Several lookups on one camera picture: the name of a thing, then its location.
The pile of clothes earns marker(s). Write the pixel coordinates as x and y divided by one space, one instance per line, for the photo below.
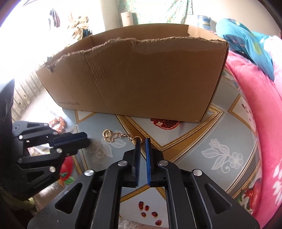
79 27

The brown cardboard box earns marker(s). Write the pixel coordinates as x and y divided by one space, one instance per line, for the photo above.
163 71

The green floral wall cloth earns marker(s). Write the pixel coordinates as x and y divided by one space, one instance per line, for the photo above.
157 11

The patterned fruit tablecloth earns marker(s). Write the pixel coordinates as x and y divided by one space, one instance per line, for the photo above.
224 145

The blue water bottle on dispenser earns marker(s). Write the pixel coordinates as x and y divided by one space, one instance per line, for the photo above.
204 22

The rolled beige mat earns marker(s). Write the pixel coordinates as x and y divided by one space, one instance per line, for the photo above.
127 19

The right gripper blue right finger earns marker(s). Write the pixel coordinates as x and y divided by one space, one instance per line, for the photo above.
153 157

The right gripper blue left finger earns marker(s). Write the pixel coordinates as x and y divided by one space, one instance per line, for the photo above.
132 170

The pink floral quilt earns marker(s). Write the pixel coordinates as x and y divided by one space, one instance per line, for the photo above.
265 104

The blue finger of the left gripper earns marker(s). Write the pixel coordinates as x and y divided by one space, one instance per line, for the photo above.
70 148
67 137

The blue floral pillow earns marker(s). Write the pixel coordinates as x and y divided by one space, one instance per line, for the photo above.
247 43

